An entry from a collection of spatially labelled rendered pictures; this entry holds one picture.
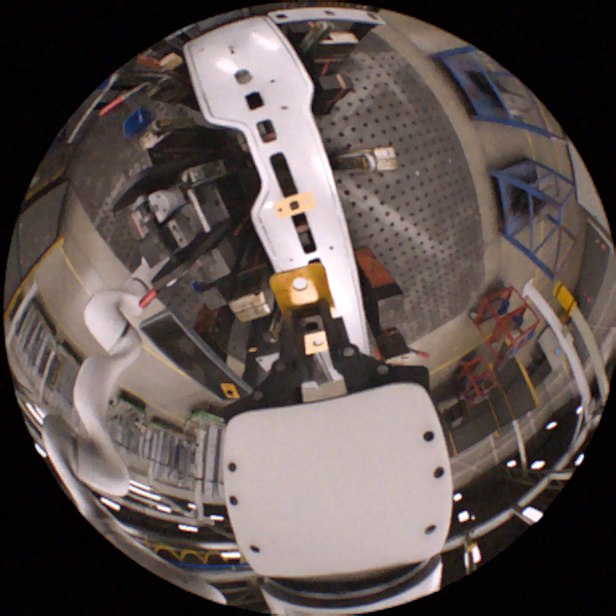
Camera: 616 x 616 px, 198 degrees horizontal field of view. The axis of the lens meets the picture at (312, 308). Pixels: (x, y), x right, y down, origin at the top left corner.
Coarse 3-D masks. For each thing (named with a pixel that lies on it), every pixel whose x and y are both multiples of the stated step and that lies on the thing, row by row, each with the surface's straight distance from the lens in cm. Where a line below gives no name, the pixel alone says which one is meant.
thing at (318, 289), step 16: (288, 272) 13; (304, 272) 13; (320, 272) 13; (272, 288) 14; (288, 288) 14; (304, 288) 14; (320, 288) 14; (288, 304) 15; (304, 304) 15; (304, 320) 14; (320, 320) 15; (320, 336) 17
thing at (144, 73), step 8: (128, 64) 45; (136, 64) 46; (120, 72) 47; (128, 72) 49; (136, 72) 50; (144, 72) 52; (152, 72) 53; (160, 72) 54; (168, 72) 56; (112, 80) 47; (120, 80) 47; (128, 80) 48; (136, 80) 49; (144, 80) 50; (152, 80) 52
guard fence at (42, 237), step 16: (64, 176) 271; (32, 192) 245; (64, 192) 292; (32, 208) 262; (48, 208) 285; (16, 224) 257; (32, 224) 277; (48, 224) 304; (16, 240) 271; (32, 240) 294; (48, 240) 326; (16, 256) 286; (32, 256) 314; (16, 272) 302; (32, 272) 331; (16, 288) 319
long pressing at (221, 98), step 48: (192, 48) 67; (240, 48) 57; (288, 48) 55; (240, 96) 47; (288, 96) 45; (288, 144) 42; (336, 192) 44; (288, 240) 45; (336, 240) 46; (336, 288) 53
